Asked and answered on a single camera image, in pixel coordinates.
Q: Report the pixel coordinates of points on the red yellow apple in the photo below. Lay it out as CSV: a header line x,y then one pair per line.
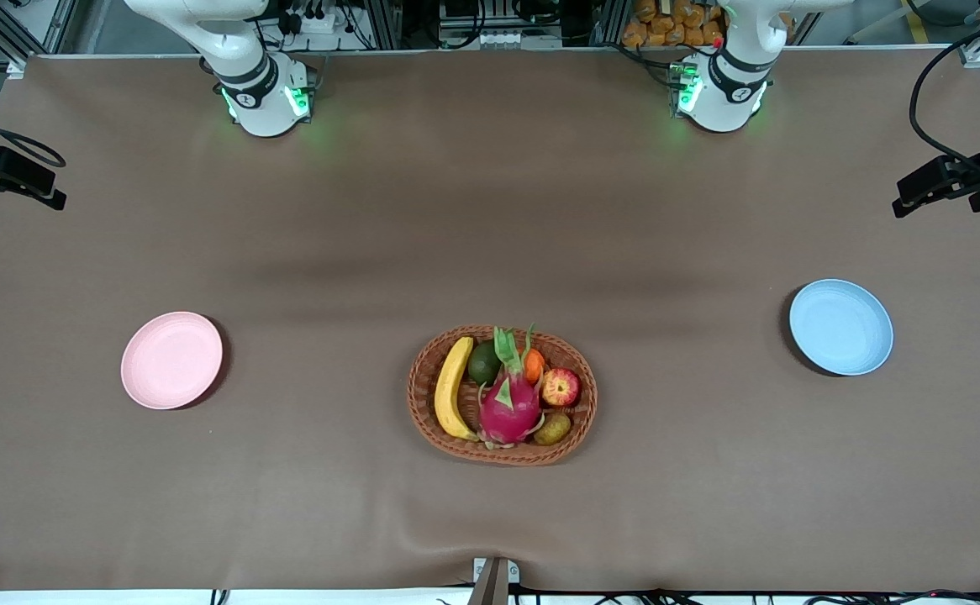
x,y
561,388

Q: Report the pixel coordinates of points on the yellow banana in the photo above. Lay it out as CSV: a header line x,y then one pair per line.
x,y
450,395

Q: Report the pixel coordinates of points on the light blue round plate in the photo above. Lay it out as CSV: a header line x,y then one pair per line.
x,y
841,328

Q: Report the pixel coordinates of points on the pink round plate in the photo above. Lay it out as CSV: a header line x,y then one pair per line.
x,y
171,360

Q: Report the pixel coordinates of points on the orange snack bags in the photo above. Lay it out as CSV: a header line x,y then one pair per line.
x,y
666,21

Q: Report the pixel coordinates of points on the white power strip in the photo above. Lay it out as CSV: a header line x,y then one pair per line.
x,y
309,21

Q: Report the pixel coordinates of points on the small orange fruit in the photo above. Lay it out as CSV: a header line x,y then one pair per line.
x,y
534,365

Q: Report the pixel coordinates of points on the olive brown oval fruit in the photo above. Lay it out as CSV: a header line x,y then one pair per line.
x,y
552,429

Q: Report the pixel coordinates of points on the brown wicker oval basket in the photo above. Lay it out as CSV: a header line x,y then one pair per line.
x,y
419,395

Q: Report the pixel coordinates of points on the pink dragon fruit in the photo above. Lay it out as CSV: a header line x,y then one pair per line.
x,y
508,407

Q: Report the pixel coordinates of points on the dark green avocado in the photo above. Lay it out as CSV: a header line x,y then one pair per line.
x,y
483,363

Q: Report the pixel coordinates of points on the metal table edge bracket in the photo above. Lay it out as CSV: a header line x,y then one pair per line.
x,y
494,580

